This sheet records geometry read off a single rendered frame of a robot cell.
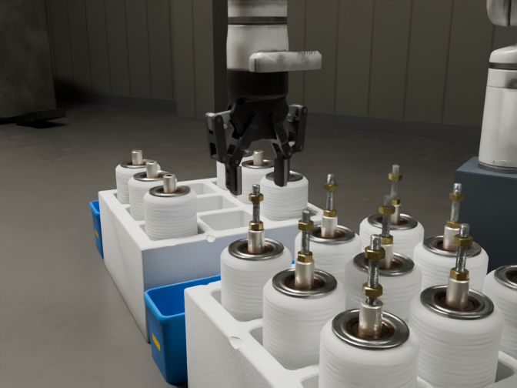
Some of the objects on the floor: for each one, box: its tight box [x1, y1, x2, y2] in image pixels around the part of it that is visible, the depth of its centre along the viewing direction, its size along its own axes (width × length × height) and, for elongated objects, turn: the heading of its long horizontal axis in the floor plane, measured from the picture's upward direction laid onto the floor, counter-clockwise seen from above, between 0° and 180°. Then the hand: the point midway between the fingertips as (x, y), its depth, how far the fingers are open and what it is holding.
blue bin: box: [89, 200, 104, 259], centre depth 143 cm, size 30×11×12 cm, turn 116°
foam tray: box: [98, 178, 323, 343], centre depth 121 cm, size 39×39×18 cm
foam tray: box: [184, 264, 517, 388], centre depth 75 cm, size 39×39×18 cm
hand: (258, 179), depth 72 cm, fingers open, 6 cm apart
